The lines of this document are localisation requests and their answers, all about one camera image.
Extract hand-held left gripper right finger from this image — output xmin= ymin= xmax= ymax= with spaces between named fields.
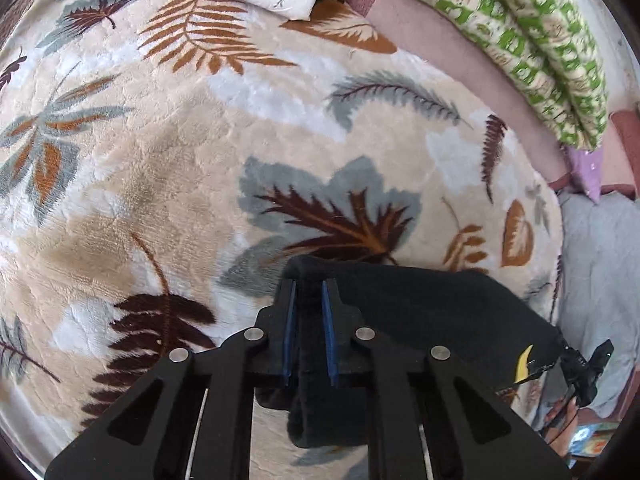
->
xmin=320 ymin=279 xmax=573 ymax=480

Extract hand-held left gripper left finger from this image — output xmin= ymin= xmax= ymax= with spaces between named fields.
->
xmin=44 ymin=279 xmax=301 ymax=480

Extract black pants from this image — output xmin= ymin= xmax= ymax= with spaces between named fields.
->
xmin=256 ymin=255 xmax=565 ymax=449

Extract person's right hand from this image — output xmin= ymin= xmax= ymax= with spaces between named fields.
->
xmin=544 ymin=396 xmax=583 ymax=457

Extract grey pillow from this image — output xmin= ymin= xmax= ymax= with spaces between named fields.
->
xmin=555 ymin=191 xmax=640 ymax=421

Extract leaf print plush blanket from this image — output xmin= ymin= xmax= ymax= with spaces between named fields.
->
xmin=0 ymin=0 xmax=566 ymax=480

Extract purple cloth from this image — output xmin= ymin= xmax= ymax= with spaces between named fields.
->
xmin=564 ymin=145 xmax=605 ymax=205

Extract pink bed sheet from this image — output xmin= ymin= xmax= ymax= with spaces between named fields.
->
xmin=320 ymin=0 xmax=640 ymax=196

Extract green patterned quilt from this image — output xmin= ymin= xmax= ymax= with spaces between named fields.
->
xmin=359 ymin=0 xmax=610 ymax=152

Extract black cable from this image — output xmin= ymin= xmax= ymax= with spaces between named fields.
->
xmin=542 ymin=395 xmax=581 ymax=446

